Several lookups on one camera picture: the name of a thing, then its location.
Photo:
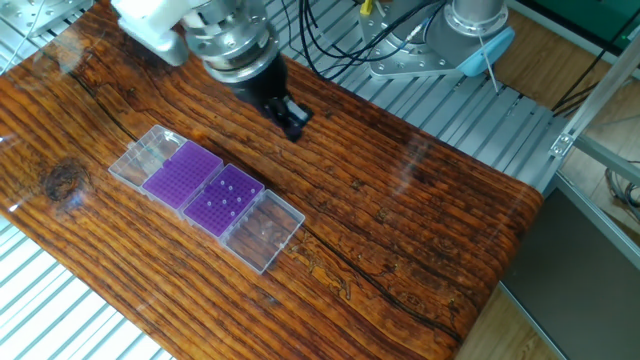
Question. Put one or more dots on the silver corner bracket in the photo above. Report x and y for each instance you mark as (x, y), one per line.
(562, 145)

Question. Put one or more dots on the aluminium frame post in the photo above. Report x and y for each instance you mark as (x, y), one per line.
(600, 100)

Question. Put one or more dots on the aluminium frame rail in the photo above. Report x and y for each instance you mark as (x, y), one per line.
(600, 217)

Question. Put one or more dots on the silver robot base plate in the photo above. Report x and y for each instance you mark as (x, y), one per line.
(400, 55)

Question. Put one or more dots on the white zip tie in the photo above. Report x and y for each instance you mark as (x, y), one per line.
(487, 65)

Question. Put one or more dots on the yellow connector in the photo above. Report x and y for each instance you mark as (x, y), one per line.
(366, 7)

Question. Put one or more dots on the purple pipette tip box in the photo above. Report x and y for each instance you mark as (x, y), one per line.
(182, 175)
(200, 220)

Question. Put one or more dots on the aluminium frame beam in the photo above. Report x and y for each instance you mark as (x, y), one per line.
(610, 159)

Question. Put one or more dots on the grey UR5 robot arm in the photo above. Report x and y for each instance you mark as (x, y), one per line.
(450, 45)

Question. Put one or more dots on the dark grey panel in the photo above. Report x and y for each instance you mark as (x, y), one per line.
(575, 300)

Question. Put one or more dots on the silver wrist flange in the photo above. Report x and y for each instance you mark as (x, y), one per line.
(235, 45)

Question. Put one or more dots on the perforated aluminium plate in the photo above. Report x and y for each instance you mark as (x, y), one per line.
(45, 12)

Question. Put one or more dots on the white printed camera mount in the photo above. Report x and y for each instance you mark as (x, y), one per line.
(145, 15)

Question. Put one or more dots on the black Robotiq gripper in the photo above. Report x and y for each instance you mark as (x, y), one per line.
(260, 85)

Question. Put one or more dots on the wood grain table mat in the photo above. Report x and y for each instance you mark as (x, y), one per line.
(350, 200)

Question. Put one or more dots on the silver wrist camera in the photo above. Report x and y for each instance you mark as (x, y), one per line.
(160, 47)

